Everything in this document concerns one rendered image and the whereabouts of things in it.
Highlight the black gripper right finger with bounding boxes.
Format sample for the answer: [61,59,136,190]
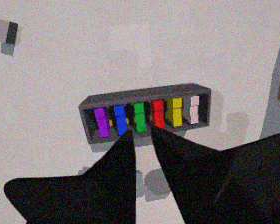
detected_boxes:
[151,127,280,224]

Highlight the blue fuse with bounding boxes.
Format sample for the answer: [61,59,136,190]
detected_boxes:
[113,104,128,135]

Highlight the red fuse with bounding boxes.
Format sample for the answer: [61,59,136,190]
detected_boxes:
[151,99,164,129]

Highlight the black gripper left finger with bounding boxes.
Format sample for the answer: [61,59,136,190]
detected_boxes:
[3,129,136,224]

